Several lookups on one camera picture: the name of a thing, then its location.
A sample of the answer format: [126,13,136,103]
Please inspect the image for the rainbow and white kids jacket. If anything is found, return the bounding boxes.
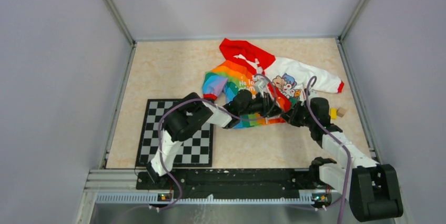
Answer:
[202,38,344,111]

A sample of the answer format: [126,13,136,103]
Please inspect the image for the black white checkerboard mat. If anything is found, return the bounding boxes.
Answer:
[135,99,215,167]

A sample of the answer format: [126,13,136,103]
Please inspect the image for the beige wooden small block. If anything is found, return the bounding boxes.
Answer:
[337,107,347,117]

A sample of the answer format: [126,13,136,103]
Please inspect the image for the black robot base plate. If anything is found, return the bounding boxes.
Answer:
[136,168,322,199]

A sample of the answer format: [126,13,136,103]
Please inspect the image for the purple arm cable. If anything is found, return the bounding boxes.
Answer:
[305,76,352,224]
[149,73,278,212]

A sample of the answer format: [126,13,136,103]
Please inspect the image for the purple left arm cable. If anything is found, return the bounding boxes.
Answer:
[149,73,278,212]

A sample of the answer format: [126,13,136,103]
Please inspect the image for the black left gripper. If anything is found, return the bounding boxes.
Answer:
[239,91,284,118]

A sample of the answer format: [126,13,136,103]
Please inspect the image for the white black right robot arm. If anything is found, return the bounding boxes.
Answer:
[281,97,404,222]

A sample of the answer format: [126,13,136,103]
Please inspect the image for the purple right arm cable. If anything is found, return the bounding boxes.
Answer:
[305,76,352,224]

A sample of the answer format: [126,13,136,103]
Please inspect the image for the yellow small block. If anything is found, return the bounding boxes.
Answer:
[330,108,337,120]

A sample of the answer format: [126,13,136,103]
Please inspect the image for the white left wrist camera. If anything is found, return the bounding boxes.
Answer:
[254,78,269,95]

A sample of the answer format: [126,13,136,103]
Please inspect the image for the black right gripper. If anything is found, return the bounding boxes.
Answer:
[280,100,316,128]

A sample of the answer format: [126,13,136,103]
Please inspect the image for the aluminium frame rail front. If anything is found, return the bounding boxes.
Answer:
[75,168,398,224]

